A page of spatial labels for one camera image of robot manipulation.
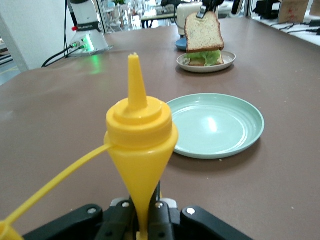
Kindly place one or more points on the green lettuce leaf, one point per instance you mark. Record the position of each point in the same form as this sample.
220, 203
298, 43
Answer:
210, 56

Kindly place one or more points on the brown cardboard box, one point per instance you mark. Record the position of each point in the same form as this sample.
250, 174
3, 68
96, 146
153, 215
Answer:
295, 10

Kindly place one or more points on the beige plate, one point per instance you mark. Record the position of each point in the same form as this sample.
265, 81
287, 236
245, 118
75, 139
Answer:
225, 63

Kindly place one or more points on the mint green plate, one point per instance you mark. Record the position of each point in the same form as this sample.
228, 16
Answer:
215, 125

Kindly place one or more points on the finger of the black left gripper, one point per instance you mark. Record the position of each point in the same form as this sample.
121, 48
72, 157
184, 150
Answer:
201, 12

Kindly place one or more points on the white two-slot toaster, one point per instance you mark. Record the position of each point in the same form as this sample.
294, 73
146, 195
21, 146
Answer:
181, 17

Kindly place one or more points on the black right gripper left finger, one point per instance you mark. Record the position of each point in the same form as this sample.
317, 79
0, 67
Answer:
75, 225

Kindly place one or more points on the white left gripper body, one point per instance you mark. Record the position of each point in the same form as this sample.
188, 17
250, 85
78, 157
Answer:
212, 3

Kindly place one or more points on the yellow mustard squeeze bottle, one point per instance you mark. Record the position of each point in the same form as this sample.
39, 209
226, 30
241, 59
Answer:
140, 140

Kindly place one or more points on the brown toast slice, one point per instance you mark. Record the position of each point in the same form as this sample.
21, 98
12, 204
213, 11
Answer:
195, 63
203, 32

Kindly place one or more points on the blue plate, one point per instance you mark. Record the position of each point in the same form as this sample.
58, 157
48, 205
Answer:
180, 45

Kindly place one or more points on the grey metal frame post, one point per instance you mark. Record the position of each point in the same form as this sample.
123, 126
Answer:
12, 42

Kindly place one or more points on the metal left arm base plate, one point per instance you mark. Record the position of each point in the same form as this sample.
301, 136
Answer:
106, 49

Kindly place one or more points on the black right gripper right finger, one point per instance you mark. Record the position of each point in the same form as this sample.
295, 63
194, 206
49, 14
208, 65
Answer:
200, 225

